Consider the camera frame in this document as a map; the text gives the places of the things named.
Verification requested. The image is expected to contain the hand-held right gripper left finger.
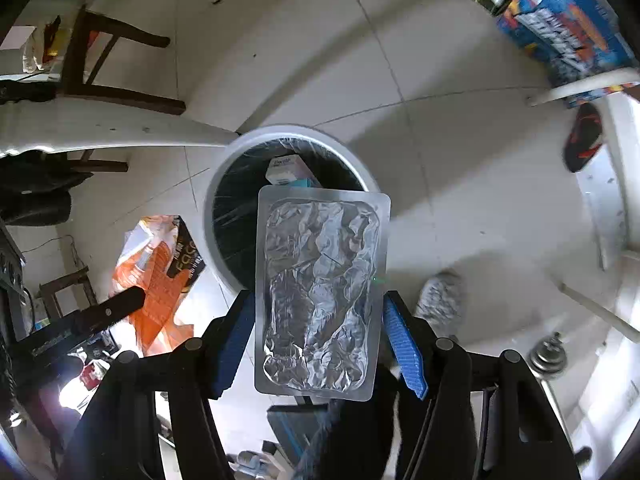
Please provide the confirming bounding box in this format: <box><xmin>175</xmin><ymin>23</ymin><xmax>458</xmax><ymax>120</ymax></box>
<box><xmin>59</xmin><ymin>288</ymin><xmax>257</xmax><ymax>480</ymax></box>

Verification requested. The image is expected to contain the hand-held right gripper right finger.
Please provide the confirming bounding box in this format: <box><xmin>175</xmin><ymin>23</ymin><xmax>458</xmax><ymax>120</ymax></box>
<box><xmin>382</xmin><ymin>290</ymin><xmax>582</xmax><ymax>480</ymax></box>

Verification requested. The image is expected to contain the clear plastic blister tray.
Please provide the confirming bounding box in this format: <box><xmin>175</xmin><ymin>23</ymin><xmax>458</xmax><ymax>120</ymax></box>
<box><xmin>254</xmin><ymin>185</ymin><xmax>392</xmax><ymax>403</ymax></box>

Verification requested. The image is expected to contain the white round trash bin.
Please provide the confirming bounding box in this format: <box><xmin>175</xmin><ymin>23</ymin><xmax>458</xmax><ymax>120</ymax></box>
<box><xmin>203</xmin><ymin>126</ymin><xmax>377</xmax><ymax>293</ymax></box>

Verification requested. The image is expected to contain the grey patterned shoe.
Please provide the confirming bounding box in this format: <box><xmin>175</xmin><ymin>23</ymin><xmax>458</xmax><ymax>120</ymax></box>
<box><xmin>414</xmin><ymin>270</ymin><xmax>466</xmax><ymax>339</ymax></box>

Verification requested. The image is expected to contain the orange and black shopping bag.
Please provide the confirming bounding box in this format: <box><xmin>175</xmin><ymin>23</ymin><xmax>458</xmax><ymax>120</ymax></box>
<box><xmin>109</xmin><ymin>214</ymin><xmax>208</xmax><ymax>359</ymax></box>

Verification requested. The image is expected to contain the metal dumbbell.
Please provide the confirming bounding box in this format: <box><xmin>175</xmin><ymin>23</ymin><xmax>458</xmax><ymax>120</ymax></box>
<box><xmin>529</xmin><ymin>332</ymin><xmax>567</xmax><ymax>378</ymax></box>

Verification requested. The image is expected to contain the small wooden stool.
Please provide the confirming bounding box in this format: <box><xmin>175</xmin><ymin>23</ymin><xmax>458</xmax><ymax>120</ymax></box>
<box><xmin>39</xmin><ymin>265</ymin><xmax>99</xmax><ymax>321</ymax></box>

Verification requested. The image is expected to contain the small white carton box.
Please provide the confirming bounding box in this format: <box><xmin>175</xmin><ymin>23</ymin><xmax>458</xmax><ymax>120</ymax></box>
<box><xmin>265</xmin><ymin>155</ymin><xmax>312</xmax><ymax>187</ymax></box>

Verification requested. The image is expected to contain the black clothing pile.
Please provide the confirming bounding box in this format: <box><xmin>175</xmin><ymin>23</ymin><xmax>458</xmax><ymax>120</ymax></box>
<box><xmin>0</xmin><ymin>149</ymin><xmax>94</xmax><ymax>227</ymax></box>

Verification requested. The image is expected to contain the white plastic table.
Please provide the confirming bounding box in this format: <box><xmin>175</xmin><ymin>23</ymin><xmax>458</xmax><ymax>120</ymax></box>
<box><xmin>0</xmin><ymin>96</ymin><xmax>241</xmax><ymax>159</ymax></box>

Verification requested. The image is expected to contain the red and black slipper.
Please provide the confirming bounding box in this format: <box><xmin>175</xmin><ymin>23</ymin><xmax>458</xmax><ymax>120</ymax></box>
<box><xmin>563</xmin><ymin>102</ymin><xmax>605</xmax><ymax>173</ymax></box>

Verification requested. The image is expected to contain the dark wooden chair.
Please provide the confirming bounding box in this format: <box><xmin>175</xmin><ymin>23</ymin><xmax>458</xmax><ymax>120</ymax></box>
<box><xmin>56</xmin><ymin>6</ymin><xmax>187</xmax><ymax>116</ymax></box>

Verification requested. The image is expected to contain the blue printed cardboard box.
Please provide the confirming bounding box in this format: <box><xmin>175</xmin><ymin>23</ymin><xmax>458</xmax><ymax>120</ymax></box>
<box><xmin>495</xmin><ymin>0</ymin><xmax>640</xmax><ymax>110</ymax></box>

